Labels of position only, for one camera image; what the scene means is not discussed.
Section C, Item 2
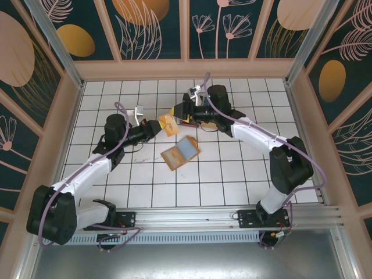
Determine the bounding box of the orange card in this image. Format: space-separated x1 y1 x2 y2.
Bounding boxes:
159 114 178 137

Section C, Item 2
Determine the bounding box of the aluminium frame post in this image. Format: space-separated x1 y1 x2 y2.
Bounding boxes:
283 0 341 85
23 0 85 90

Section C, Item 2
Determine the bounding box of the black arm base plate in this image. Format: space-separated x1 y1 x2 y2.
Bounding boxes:
238 209 291 229
83 211 137 232

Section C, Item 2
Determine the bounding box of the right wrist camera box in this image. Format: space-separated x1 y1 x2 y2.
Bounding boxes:
187 85 203 107

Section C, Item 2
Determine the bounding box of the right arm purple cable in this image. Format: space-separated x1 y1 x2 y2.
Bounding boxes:
203 71 328 251

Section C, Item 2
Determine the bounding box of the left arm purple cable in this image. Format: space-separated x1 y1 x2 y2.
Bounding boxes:
37 101 143 253

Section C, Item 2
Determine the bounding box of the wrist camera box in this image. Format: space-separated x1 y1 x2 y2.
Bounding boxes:
187 85 203 107
133 104 145 125

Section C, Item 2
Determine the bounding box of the grey metal sheet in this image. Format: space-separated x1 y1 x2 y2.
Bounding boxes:
16 232 360 279

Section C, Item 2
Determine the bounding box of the clear acrylic card organizer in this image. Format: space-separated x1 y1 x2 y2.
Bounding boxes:
179 92 222 133

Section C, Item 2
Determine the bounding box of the tan leather card holder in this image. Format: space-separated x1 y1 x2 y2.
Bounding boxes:
160 135 202 171

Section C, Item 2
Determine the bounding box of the black controller module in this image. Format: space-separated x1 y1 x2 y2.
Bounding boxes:
96 232 124 252
260 229 291 251

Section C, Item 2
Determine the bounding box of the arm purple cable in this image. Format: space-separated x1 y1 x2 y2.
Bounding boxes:
37 101 143 253
203 71 328 251

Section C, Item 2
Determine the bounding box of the aluminium mounting rail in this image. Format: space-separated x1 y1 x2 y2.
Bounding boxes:
27 205 346 233

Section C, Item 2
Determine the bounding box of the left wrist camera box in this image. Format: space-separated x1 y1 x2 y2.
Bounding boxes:
133 104 145 125

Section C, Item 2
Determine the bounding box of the slotted grey cable duct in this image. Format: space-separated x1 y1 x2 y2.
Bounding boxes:
40 232 261 245

